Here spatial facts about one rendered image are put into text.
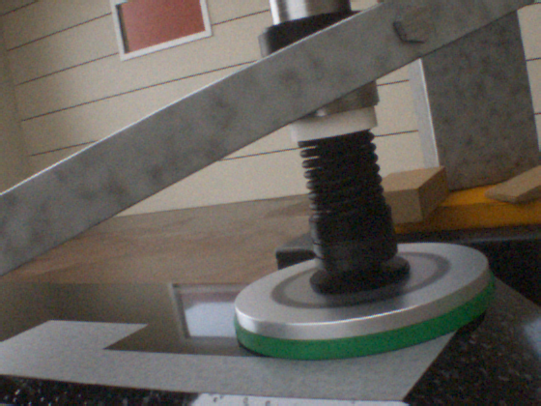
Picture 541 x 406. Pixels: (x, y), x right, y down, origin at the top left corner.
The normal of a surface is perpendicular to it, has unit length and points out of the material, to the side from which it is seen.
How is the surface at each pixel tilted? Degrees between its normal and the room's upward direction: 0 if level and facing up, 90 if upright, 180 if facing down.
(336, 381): 0
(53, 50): 90
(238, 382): 0
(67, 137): 90
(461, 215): 90
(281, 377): 0
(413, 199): 90
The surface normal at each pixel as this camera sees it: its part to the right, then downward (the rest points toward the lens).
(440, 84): -0.07, 0.15
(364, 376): -0.19, -0.97
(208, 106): 0.22, 0.09
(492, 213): -0.55, 0.22
